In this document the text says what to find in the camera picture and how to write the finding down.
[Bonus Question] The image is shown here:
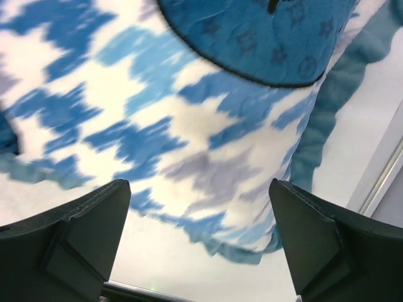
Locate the blue white bear pillowcase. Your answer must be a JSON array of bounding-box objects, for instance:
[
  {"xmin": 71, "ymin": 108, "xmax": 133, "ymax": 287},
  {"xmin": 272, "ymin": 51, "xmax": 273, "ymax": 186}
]
[{"xmin": 1, "ymin": 1, "xmax": 402, "ymax": 265}]

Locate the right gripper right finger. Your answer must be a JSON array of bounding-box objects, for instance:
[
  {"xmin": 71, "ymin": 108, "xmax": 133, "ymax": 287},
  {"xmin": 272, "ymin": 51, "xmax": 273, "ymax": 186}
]
[{"xmin": 269, "ymin": 179, "xmax": 402, "ymax": 302}]

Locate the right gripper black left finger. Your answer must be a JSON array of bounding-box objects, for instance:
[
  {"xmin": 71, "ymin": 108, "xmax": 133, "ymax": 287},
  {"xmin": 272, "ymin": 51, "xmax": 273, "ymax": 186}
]
[{"xmin": 1, "ymin": 179, "xmax": 131, "ymax": 301}]

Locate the aluminium right side rail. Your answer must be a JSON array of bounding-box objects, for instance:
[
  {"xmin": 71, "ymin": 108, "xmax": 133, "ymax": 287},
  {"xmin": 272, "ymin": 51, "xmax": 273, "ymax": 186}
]
[{"xmin": 346, "ymin": 104, "xmax": 402, "ymax": 217}]

